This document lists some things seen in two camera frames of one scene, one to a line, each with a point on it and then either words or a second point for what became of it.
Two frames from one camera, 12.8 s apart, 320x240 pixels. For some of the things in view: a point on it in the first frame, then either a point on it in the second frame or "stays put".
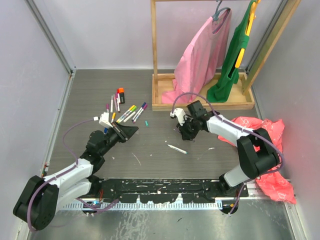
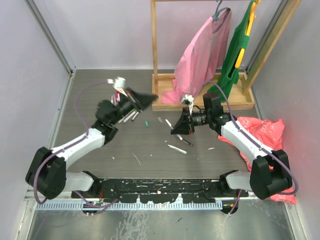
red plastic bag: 277,184 stays put
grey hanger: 215,16 stays put
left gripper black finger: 128,131 → 143,100
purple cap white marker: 143,108 → 169,124
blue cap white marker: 138,113 stays put
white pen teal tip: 176,148 stays put
